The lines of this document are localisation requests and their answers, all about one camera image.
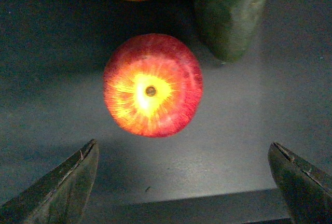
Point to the dark green avocado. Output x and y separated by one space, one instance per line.
227 27

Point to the red yellow apple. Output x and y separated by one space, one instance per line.
152 85

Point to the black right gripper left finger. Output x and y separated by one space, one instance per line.
60 196

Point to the black lower tray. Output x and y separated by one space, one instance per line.
216 170

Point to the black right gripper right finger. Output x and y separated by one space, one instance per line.
305 189

